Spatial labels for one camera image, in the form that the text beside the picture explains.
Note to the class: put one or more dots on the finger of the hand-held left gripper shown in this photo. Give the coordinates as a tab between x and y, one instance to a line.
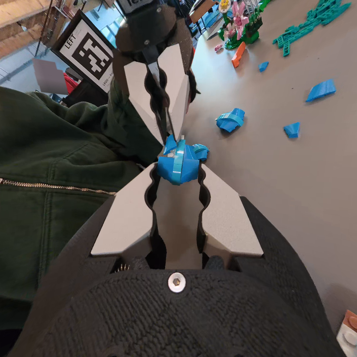
178	89
138	86

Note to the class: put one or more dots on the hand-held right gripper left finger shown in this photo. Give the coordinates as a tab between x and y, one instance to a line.
125	223

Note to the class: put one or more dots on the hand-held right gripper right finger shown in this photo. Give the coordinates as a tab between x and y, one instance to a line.
231	226

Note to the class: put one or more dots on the blue lego petal assembly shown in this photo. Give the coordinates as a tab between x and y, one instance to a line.
178	167
230	120

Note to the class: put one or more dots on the person's left forearm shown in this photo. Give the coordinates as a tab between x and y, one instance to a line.
125	125

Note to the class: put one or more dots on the small pink lego piece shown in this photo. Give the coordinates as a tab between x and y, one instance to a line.
219	48

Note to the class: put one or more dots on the lego flower bouquet model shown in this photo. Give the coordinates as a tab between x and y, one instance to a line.
239	28

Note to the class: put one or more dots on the small blue lego wedge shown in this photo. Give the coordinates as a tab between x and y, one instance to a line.
263	66

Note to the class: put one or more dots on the blue curved lego piece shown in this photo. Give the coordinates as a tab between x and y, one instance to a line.
320	90
292	130

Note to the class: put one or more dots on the pile of teal lego pieces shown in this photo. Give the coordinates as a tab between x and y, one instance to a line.
309	25

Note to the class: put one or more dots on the tan and white lego bricks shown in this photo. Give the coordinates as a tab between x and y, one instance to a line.
348	334

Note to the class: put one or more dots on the wooden side table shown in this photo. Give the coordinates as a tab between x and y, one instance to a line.
200	12

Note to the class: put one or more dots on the framed marker tag sign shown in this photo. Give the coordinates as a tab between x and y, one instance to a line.
89	53

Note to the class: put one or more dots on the orange brick separator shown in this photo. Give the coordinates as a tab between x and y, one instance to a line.
239	54

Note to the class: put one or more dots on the person's green zip jacket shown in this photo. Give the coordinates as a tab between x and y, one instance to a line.
50	167

